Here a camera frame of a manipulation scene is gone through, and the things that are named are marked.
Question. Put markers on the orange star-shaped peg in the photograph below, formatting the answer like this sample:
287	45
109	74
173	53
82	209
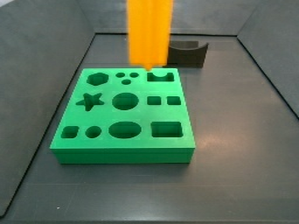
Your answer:
148	26

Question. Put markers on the green shape-sorting board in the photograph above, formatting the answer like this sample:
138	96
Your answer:
125	118

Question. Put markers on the dark grey curved block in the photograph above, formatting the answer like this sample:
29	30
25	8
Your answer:
185	54

